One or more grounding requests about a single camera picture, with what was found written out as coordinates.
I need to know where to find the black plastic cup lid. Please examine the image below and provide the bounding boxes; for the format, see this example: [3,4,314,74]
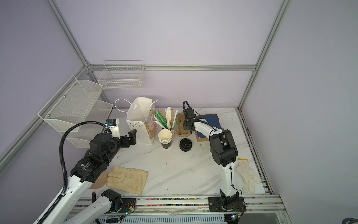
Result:
[180,138,193,152]

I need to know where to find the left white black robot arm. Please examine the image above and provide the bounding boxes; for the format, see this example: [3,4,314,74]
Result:
[35,119,137,224]

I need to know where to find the stack of paper cups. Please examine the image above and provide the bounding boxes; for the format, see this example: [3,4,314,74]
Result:
[158,129,172,149]

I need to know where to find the white wire basket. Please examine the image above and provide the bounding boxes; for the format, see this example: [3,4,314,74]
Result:
[98,60,146,91]

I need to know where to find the white mesh shelf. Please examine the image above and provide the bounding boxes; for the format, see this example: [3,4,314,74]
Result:
[66,100,113,148]
[38,76,103,132]

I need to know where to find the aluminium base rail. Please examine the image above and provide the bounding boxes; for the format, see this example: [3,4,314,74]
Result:
[69,194,287,217]

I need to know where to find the lower white mesh shelf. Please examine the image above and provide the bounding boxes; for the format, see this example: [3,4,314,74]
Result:
[66,100,113,148]

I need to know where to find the white paper gift bag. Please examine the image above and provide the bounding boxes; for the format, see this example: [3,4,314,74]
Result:
[114,97,158,145]

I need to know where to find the brown pulp cup carrier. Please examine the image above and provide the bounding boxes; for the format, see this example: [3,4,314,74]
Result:
[177,113,191,137]

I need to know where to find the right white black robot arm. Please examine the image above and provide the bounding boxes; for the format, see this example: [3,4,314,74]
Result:
[183,101,240,211]

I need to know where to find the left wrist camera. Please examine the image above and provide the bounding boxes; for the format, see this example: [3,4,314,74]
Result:
[104,119,120,138]

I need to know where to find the upper white mesh shelf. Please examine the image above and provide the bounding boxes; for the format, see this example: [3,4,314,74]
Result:
[38,76,103,132]

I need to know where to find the bundle of wrapped straws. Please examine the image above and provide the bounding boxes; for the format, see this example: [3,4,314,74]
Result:
[154,107,179,131]

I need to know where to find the brown bowl with greens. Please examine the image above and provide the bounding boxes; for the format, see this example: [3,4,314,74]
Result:
[90,171,108,189]

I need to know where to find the white cotton glove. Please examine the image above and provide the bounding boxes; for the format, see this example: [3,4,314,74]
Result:
[235,159,261,194]

